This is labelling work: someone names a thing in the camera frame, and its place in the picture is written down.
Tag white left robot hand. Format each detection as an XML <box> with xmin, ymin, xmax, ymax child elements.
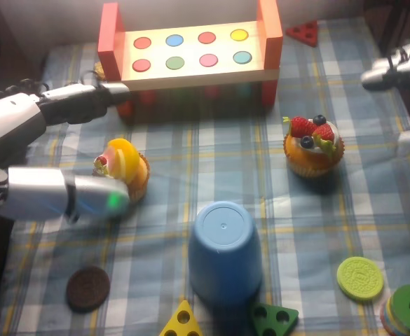
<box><xmin>0</xmin><ymin>78</ymin><xmax>132</xmax><ymax>225</ymax></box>

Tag orange slice topped cupcake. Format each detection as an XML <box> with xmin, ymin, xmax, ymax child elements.
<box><xmin>92</xmin><ymin>138</ymin><xmax>151</xmax><ymax>204</ymax></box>

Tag strawberry blueberry topped cupcake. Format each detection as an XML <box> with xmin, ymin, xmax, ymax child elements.
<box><xmin>282</xmin><ymin>114</ymin><xmax>346</xmax><ymax>179</ymax></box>

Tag red wooden peg bench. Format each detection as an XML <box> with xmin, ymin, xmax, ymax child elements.
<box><xmin>97</xmin><ymin>0</ymin><xmax>285</xmax><ymax>122</ymax></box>

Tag small yellow toy pastry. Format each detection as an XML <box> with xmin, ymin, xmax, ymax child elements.
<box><xmin>93</xmin><ymin>61</ymin><xmax>107</xmax><ymax>81</ymax></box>

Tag red triangle block with holes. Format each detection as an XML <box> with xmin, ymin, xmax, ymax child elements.
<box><xmin>285</xmin><ymin>20</ymin><xmax>319</xmax><ymax>48</ymax></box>

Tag blue plaid tablecloth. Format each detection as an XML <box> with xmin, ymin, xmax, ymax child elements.
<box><xmin>0</xmin><ymin>17</ymin><xmax>410</xmax><ymax>336</ymax></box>

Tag brown sandwich cookie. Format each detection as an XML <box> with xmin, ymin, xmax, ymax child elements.
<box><xmin>65</xmin><ymin>265</ymin><xmax>111</xmax><ymax>314</ymax></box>

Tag green sandwich cookie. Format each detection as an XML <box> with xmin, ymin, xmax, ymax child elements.
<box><xmin>336</xmin><ymin>256</ymin><xmax>385</xmax><ymax>302</ymax></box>

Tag stacked pastel wooden rings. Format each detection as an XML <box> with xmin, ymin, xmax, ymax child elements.
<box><xmin>379</xmin><ymin>297</ymin><xmax>407</xmax><ymax>336</ymax></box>

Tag blue plastic cup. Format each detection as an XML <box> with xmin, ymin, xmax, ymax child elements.
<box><xmin>187</xmin><ymin>201</ymin><xmax>264</xmax><ymax>309</ymax></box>

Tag yellow triangle block with holes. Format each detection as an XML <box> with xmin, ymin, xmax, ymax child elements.
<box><xmin>158</xmin><ymin>300</ymin><xmax>205</xmax><ymax>336</ymax></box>

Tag green triangle block with holes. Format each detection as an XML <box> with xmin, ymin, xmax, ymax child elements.
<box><xmin>250</xmin><ymin>302</ymin><xmax>299</xmax><ymax>336</ymax></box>

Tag green wooden ring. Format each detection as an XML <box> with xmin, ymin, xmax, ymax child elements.
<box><xmin>390</xmin><ymin>283</ymin><xmax>410</xmax><ymax>333</ymax></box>

